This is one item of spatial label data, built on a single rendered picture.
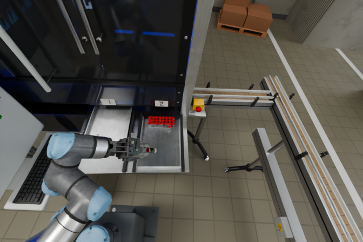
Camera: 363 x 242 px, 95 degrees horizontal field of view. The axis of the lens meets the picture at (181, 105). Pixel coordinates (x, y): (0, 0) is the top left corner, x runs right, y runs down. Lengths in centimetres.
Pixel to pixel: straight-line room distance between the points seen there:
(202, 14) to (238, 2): 369
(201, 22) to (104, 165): 92
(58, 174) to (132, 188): 138
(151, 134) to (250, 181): 137
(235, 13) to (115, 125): 349
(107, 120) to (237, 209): 152
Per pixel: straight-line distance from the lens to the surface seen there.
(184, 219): 191
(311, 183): 132
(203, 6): 73
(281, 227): 161
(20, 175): 141
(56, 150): 58
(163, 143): 111
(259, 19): 421
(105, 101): 117
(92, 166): 114
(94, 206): 57
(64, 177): 62
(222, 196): 201
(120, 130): 119
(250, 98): 140
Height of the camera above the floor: 190
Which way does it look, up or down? 53 degrees down
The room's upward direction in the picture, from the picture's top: 9 degrees clockwise
